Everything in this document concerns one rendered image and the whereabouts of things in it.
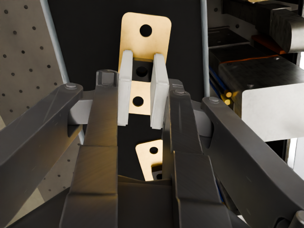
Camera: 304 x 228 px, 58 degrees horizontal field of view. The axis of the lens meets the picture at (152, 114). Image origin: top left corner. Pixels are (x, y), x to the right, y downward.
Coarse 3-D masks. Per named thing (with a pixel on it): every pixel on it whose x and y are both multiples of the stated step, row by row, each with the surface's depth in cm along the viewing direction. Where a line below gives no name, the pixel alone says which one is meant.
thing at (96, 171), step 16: (96, 80) 15; (112, 80) 15; (96, 96) 14; (112, 96) 14; (96, 112) 12; (112, 112) 12; (96, 128) 11; (112, 128) 11; (96, 144) 10; (112, 144) 10; (80, 160) 8; (96, 160) 8; (112, 160) 8; (80, 176) 7; (96, 176) 8; (112, 176) 8; (80, 192) 7; (96, 192) 7; (112, 192) 7; (64, 208) 6; (80, 208) 6; (96, 208) 6; (112, 208) 6; (64, 224) 6; (80, 224) 6; (96, 224) 6; (112, 224) 6
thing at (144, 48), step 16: (128, 16) 21; (144, 16) 21; (160, 16) 21; (128, 32) 21; (160, 32) 21; (128, 48) 22; (144, 48) 22; (160, 48) 22; (144, 64) 22; (144, 80) 22; (144, 96) 24; (128, 112) 24; (144, 112) 24
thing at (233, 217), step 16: (64, 192) 8; (128, 192) 8; (144, 192) 8; (160, 192) 8; (48, 208) 7; (128, 208) 7; (144, 208) 7; (160, 208) 8; (16, 224) 7; (32, 224) 7; (48, 224) 7; (128, 224) 7; (144, 224) 7; (160, 224) 7; (240, 224) 7
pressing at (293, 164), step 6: (300, 0) 40; (300, 6) 40; (300, 12) 40; (294, 54) 43; (300, 54) 42; (294, 60) 43; (300, 60) 43; (300, 66) 43; (294, 138) 49; (300, 138) 50; (288, 144) 50; (294, 144) 50; (300, 144) 50; (288, 150) 50; (294, 150) 50; (300, 150) 51; (282, 156) 52; (288, 156) 51; (294, 156) 51; (300, 156) 51; (288, 162) 51; (294, 162) 52; (300, 162) 52; (294, 168) 53; (300, 168) 53; (300, 174) 53
